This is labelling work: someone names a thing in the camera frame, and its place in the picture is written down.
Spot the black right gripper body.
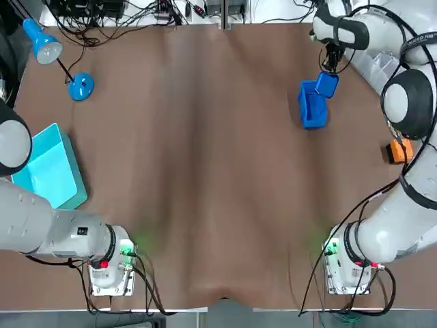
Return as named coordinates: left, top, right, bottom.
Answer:
left=323, top=42, right=344, bottom=66

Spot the small blue parts tray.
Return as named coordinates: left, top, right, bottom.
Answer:
left=315, top=71, right=340, bottom=100

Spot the blue storage bin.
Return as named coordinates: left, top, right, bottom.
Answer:
left=299, top=79, right=330, bottom=131

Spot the orange button box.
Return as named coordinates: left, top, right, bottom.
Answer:
left=385, top=137, right=415, bottom=165

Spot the black docking box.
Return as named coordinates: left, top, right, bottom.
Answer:
left=56, top=0, right=126, bottom=18

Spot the turquoise storage box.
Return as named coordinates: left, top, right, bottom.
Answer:
left=10, top=122, right=89, bottom=210

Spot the clear plastic organizer case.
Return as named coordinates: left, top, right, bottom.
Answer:
left=350, top=51, right=407, bottom=98

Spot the white side desk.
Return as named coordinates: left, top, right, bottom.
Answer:
left=37, top=0, right=322, bottom=27

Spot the blue desk lamp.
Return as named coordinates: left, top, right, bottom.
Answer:
left=22, top=17, right=96, bottom=103

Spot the aluminium camera post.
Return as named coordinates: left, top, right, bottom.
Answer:
left=219, top=0, right=232, bottom=32

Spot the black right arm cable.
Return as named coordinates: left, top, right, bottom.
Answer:
left=298, top=6, right=437, bottom=317

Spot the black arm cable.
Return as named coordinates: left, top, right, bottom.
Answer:
left=298, top=6, right=437, bottom=317
left=27, top=254, right=168, bottom=314

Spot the black lamp cable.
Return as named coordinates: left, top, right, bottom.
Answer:
left=63, top=20, right=144, bottom=86

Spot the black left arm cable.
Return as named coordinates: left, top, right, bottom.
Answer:
left=27, top=254, right=168, bottom=314

